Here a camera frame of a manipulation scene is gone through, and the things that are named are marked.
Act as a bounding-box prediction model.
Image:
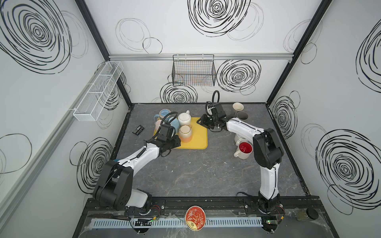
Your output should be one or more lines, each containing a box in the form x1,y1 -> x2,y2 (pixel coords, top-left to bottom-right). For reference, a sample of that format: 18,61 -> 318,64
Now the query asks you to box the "aluminium wall rail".
1,61 -> 114,229
109,53 -> 294,61

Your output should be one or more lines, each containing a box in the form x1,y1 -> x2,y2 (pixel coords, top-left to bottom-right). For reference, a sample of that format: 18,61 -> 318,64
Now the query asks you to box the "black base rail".
84,195 -> 322,215

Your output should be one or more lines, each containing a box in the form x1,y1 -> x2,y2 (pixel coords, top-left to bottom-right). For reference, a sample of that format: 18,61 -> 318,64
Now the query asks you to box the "light blue mug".
170,118 -> 180,134

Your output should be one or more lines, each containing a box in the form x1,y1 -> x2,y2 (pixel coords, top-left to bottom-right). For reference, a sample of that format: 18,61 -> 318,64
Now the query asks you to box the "white ribbed mug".
178,110 -> 191,127

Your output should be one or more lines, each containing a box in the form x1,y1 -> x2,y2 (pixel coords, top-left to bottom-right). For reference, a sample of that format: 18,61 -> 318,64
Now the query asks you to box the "orange mug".
179,125 -> 192,143

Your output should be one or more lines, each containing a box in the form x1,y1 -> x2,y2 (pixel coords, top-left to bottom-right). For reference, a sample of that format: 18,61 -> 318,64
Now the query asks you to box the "aluminium wall rail left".
1,61 -> 114,229

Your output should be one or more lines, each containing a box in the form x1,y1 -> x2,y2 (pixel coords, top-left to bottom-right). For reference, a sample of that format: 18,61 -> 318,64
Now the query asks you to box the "cream mug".
233,142 -> 253,160

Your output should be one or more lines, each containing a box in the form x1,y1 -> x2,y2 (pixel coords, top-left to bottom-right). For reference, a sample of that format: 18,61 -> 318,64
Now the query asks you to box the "black knob emergency button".
296,208 -> 319,222

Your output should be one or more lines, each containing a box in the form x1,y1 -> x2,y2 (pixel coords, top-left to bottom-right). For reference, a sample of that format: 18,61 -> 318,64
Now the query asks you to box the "black corner frame post right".
266,0 -> 332,106

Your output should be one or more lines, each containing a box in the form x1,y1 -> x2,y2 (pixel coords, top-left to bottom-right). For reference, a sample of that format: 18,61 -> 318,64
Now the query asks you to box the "black wire basket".
171,59 -> 217,87

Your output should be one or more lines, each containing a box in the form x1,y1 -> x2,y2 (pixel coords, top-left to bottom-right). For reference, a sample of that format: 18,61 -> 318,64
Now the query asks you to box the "large grey-beige mug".
236,111 -> 249,121

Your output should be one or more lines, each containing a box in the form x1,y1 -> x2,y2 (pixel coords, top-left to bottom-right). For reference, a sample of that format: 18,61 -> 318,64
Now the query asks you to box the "pink mug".
154,120 -> 162,132

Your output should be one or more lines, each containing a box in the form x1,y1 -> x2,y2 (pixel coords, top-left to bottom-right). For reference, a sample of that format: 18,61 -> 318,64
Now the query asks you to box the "yellow plastic tray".
153,116 -> 208,150

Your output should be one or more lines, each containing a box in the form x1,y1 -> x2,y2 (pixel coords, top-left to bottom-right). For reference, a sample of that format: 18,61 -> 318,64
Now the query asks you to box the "aluminium wall rail back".
109,53 -> 294,61

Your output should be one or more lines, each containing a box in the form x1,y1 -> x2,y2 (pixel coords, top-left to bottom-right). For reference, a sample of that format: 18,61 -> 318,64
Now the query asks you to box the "grey slotted cable duct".
89,217 -> 263,229

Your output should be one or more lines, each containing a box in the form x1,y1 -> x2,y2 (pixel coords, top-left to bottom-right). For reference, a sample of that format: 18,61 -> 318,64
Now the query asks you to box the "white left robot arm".
92,124 -> 181,214

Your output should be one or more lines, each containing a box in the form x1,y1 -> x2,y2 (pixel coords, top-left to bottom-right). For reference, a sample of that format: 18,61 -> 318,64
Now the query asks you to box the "speckled white mug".
234,134 -> 248,146

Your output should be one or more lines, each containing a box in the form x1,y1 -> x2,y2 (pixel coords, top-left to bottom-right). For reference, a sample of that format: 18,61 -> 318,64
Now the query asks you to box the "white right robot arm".
197,102 -> 284,214

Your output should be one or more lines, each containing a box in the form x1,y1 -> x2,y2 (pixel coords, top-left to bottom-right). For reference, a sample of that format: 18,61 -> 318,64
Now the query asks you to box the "small grey mug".
232,102 -> 244,115

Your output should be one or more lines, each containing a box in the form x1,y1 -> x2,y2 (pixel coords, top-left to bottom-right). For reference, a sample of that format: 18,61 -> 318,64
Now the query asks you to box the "black corner frame post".
75,0 -> 133,109
266,0 -> 332,106

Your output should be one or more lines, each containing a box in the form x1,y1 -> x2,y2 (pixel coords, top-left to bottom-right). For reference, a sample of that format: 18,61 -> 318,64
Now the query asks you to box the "white wire shelf basket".
73,61 -> 124,122

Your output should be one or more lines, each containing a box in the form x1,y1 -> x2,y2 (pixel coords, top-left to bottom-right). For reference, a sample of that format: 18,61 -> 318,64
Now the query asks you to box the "black snack bar wrapper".
132,125 -> 145,135

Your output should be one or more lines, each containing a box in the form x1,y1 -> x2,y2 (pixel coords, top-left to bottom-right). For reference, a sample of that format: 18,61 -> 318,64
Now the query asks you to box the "black corner frame post left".
75,0 -> 133,109

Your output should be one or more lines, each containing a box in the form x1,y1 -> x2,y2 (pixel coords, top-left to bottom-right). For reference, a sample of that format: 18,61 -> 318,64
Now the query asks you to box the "blue butterfly mug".
154,109 -> 171,121

